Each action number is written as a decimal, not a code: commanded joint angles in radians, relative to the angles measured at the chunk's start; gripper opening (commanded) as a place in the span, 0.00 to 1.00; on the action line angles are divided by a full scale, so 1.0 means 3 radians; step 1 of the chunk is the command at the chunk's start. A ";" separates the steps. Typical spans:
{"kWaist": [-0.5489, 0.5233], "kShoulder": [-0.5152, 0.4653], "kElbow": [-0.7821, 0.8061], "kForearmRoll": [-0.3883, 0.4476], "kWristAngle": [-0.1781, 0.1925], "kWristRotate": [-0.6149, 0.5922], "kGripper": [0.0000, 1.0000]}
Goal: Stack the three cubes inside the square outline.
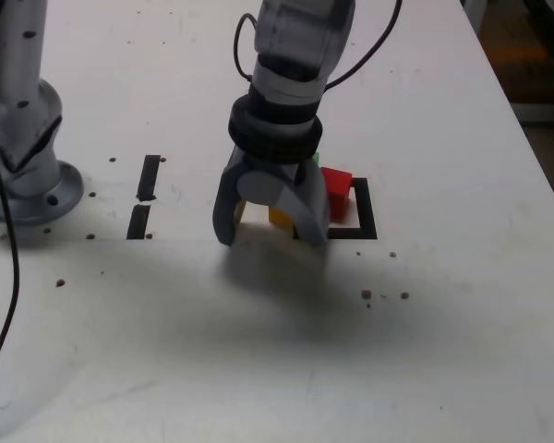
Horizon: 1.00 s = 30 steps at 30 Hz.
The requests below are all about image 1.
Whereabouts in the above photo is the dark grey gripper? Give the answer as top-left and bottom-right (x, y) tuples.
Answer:
(211, 148), (331, 247)

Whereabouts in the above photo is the yellow cube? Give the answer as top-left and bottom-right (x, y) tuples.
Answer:
(234, 200), (295, 231)

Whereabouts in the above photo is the red cube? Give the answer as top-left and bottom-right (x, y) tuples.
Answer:
(320, 166), (354, 222)

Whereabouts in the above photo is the black tape square outline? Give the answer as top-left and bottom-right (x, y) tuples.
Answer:
(293, 177), (379, 241)

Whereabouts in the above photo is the black tape strip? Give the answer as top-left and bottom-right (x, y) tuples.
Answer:
(126, 154), (162, 241)

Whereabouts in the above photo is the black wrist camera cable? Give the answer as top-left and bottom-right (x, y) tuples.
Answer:
(233, 0), (405, 89)

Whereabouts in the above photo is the black cable at arm base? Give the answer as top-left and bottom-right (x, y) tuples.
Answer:
(0, 0), (20, 393)

